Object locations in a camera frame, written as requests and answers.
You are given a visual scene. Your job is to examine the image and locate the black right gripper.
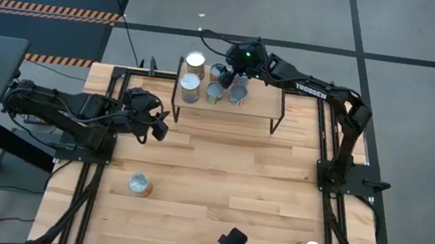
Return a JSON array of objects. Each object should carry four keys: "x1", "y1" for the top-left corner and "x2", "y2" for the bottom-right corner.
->
[{"x1": 216, "y1": 36, "x2": 273, "y2": 94}]

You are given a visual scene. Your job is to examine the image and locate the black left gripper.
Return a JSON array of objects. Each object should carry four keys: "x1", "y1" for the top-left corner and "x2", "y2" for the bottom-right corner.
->
[{"x1": 114, "y1": 86, "x2": 174, "y2": 142}]

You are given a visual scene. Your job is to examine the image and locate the green polka dot can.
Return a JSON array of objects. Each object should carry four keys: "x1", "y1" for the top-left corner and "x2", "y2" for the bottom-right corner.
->
[{"x1": 203, "y1": 80, "x2": 227, "y2": 107}]

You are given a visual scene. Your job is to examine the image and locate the pink and blue can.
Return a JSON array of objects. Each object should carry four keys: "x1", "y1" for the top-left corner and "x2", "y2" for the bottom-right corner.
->
[{"x1": 226, "y1": 82, "x2": 250, "y2": 109}]

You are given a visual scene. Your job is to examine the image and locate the peaches can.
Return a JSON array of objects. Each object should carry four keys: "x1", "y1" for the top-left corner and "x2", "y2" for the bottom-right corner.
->
[{"x1": 183, "y1": 49, "x2": 209, "y2": 82}]

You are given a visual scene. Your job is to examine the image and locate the teal can with orange slices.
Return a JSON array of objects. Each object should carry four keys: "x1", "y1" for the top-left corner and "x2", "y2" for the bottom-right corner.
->
[{"x1": 176, "y1": 70, "x2": 204, "y2": 106}]

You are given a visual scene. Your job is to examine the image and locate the orange red can green stripes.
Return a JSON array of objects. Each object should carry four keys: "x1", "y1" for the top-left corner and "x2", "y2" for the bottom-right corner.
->
[{"x1": 126, "y1": 171, "x2": 156, "y2": 199}]

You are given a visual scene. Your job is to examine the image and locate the wooden shelf with black legs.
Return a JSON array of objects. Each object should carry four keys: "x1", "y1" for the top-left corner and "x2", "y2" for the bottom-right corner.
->
[{"x1": 167, "y1": 55, "x2": 291, "y2": 137}]

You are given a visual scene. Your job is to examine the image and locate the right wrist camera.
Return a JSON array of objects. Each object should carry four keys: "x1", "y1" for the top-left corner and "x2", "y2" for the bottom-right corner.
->
[{"x1": 235, "y1": 43, "x2": 265, "y2": 68}]

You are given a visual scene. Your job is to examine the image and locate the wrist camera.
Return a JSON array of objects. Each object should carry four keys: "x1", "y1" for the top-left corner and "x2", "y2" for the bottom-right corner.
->
[
  {"x1": 125, "y1": 87, "x2": 156, "y2": 111},
  {"x1": 235, "y1": 43, "x2": 265, "y2": 68}
]

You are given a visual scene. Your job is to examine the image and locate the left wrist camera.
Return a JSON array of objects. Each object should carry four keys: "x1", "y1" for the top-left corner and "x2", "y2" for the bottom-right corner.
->
[{"x1": 125, "y1": 87, "x2": 156, "y2": 111}]

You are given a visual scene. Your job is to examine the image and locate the long black floor cable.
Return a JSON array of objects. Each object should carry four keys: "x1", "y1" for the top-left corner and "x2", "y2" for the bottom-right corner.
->
[{"x1": 90, "y1": 0, "x2": 153, "y2": 69}]

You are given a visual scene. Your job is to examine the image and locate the black desk base frame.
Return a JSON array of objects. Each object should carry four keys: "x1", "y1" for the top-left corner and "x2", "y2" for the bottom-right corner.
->
[{"x1": 0, "y1": 120, "x2": 60, "y2": 235}]

